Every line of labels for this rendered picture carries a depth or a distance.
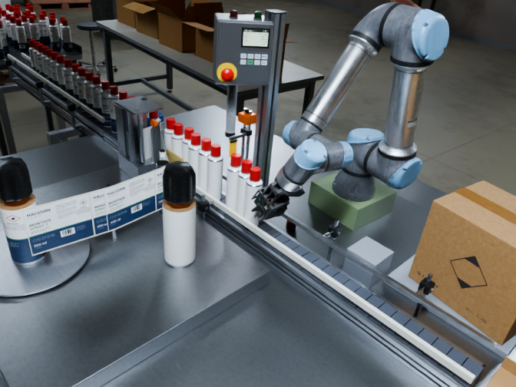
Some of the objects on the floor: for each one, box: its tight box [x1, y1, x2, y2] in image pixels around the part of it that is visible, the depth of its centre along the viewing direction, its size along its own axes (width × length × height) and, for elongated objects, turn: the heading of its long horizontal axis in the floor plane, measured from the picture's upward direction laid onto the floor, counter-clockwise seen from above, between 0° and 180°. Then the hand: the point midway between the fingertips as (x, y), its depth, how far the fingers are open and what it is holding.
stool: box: [77, 22, 117, 76], centre depth 528 cm, size 48×51×54 cm
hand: (262, 214), depth 141 cm, fingers closed, pressing on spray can
